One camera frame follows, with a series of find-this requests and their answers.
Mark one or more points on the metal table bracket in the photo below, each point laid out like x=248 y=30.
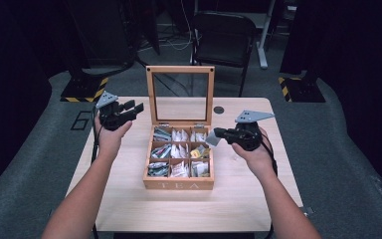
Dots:
x=306 y=211

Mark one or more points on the grey floor mat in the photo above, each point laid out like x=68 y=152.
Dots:
x=328 y=149

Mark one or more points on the person's left hand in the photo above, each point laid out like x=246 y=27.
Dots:
x=109 y=141

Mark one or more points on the wooden tea box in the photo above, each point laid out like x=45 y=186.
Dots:
x=179 y=184

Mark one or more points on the white desk leg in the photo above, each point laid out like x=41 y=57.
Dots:
x=265 y=40

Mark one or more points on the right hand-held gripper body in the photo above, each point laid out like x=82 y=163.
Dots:
x=248 y=136

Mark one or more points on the black folding chair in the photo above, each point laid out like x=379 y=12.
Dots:
x=224 y=36

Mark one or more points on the dark curtain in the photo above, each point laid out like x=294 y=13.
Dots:
x=361 y=66
x=10 y=99

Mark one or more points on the black round table grommet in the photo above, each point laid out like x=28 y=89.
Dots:
x=218 y=110

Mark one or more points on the pile of assorted tea bags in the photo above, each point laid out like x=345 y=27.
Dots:
x=179 y=152

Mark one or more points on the striped black stand base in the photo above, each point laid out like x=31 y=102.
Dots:
x=303 y=91
x=83 y=89

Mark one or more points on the person's right hand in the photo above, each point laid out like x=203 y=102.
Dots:
x=258 y=159

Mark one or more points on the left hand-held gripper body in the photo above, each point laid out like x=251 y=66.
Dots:
x=112 y=118

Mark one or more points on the grey tea packet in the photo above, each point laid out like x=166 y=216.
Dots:
x=212 y=139

